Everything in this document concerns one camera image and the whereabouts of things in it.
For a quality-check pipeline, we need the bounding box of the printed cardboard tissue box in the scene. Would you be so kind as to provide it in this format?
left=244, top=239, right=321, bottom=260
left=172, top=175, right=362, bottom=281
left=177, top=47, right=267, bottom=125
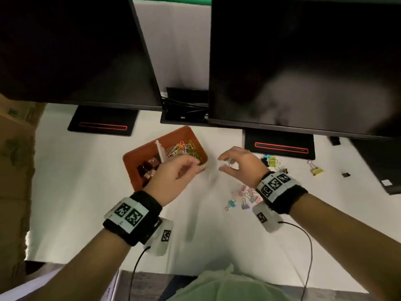
left=0, top=94, right=46, bottom=293

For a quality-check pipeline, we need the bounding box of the large yellow binder clip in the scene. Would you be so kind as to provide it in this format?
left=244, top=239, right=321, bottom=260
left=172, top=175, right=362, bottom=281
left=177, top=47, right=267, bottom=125
left=307, top=160, right=324, bottom=176

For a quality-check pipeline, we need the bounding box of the person's right forearm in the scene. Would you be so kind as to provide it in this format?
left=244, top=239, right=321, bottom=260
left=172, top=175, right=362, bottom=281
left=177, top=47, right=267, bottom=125
left=289, top=192, right=401, bottom=301

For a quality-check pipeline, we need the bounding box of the pile of mixed coloured clips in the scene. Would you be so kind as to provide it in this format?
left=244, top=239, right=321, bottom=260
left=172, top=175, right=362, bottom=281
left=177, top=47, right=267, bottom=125
left=261, top=155, right=289, bottom=174

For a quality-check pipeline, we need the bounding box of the person's left hand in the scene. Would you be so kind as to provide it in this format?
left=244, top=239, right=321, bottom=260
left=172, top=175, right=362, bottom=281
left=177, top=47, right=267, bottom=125
left=144, top=155, right=207, bottom=207

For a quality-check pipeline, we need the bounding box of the green shirt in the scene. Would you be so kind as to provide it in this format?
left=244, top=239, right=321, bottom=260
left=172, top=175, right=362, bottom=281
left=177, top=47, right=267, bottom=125
left=166, top=263, right=295, bottom=301

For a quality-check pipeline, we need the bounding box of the spread of pastel binder clips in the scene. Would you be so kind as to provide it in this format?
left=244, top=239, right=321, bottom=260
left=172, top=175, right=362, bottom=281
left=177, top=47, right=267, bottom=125
left=224, top=184, right=264, bottom=212

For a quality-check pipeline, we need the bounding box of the sorted heap of binder clips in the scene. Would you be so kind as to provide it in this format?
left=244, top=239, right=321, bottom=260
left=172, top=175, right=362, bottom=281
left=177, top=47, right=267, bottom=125
left=137, top=158, right=161, bottom=188

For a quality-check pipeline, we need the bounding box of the person's right hand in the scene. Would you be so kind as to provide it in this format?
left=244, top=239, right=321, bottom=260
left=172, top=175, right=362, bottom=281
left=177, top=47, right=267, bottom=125
left=218, top=146, right=271, bottom=189

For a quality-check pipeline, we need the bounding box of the black laptop with orange stripe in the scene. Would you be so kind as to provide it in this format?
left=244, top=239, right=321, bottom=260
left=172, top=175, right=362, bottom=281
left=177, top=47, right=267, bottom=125
left=243, top=129, right=316, bottom=160

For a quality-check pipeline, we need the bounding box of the black cable bundle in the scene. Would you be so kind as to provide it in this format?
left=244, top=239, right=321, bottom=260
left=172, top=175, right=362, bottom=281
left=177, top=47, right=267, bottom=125
left=161, top=97, right=209, bottom=116

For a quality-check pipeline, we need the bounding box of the black wristband with markers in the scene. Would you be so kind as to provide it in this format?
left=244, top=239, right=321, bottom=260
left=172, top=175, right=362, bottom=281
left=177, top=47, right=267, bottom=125
left=255, top=171, right=309, bottom=215
left=102, top=190, right=163, bottom=247

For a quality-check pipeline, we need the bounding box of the black left wristband with markers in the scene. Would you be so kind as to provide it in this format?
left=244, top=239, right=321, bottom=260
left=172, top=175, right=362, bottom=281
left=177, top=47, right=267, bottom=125
left=102, top=190, right=163, bottom=247

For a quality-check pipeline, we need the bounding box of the black left camera cable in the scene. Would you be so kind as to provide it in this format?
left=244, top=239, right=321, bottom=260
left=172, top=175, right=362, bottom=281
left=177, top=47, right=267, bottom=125
left=128, top=246, right=151, bottom=301

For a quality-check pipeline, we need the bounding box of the black monitor stand red stripe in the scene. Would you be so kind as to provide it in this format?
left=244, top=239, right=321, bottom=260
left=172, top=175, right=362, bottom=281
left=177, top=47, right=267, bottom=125
left=67, top=105, right=140, bottom=137

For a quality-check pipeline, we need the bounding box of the person's left forearm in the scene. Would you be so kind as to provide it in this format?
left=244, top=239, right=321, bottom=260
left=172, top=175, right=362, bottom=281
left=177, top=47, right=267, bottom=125
left=28, top=228, right=132, bottom=301

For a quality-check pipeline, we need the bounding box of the wide black computer monitor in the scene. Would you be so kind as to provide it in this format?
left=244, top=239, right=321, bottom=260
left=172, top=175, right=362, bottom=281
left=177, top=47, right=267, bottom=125
left=208, top=0, right=401, bottom=140

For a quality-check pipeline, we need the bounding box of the black right wristband with markers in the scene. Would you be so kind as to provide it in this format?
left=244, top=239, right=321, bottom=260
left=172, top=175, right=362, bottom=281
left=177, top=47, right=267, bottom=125
left=255, top=171, right=309, bottom=215

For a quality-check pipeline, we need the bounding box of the black right camera cable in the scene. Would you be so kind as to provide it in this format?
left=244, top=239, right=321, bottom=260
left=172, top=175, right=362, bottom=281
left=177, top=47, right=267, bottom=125
left=278, top=221, right=313, bottom=301

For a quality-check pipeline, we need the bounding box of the sorted heap of paper clips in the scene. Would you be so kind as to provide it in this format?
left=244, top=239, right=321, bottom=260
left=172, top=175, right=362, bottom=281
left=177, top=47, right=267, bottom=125
left=165, top=140, right=203, bottom=162

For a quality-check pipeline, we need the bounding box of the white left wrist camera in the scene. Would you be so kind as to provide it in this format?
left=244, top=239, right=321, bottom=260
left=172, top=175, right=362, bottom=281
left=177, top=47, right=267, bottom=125
left=144, top=217, right=174, bottom=257

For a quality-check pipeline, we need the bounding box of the orange divided sorting box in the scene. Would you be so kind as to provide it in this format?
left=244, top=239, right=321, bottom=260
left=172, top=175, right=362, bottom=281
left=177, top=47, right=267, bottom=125
left=122, top=125, right=209, bottom=192

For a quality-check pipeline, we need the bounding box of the black camera cable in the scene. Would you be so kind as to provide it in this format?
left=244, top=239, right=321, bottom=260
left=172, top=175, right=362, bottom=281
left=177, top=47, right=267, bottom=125
left=278, top=221, right=313, bottom=301
left=128, top=246, right=151, bottom=301

